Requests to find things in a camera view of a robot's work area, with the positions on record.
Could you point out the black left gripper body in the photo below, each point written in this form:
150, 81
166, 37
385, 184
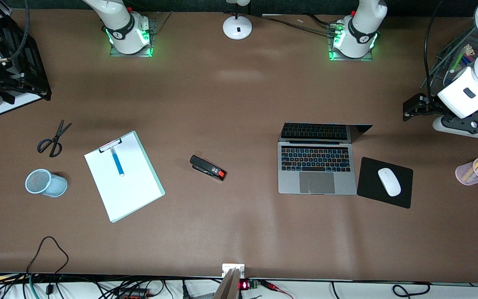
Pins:
429, 104

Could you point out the silver laptop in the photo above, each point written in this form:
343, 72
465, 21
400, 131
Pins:
315, 170

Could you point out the blue marker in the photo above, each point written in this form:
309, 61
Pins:
117, 162

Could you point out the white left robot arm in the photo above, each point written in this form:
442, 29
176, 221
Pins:
361, 37

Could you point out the green marker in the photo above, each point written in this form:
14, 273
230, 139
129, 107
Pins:
458, 61

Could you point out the blue-capped white marker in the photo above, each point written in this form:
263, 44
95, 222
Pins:
466, 60

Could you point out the yellow marker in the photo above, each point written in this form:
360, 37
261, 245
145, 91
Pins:
471, 170

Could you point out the black stacked paper tray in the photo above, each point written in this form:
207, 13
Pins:
35, 79

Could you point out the black scissors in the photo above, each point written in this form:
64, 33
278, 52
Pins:
58, 135

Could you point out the white computer mouse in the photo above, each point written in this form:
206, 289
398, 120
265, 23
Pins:
389, 182

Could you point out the pink mesh pen cup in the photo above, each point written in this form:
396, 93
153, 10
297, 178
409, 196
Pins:
463, 175

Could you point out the black mouse pad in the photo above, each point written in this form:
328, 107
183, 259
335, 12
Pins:
371, 182

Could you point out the light blue mesh cup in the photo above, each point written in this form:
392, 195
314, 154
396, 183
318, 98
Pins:
50, 185

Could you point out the white paper sheet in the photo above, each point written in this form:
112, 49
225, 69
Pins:
127, 191

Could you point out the light green clipboard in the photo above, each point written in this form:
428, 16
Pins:
156, 182

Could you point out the white round lamp base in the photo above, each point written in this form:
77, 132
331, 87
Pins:
237, 28

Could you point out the black stapler red tip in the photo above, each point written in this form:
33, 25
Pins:
206, 167

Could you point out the red display circuit board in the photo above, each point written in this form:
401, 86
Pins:
248, 284

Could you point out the clear left arm base plate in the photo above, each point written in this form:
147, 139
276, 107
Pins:
349, 59

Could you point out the clear right arm base plate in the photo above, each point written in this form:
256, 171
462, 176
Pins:
152, 31

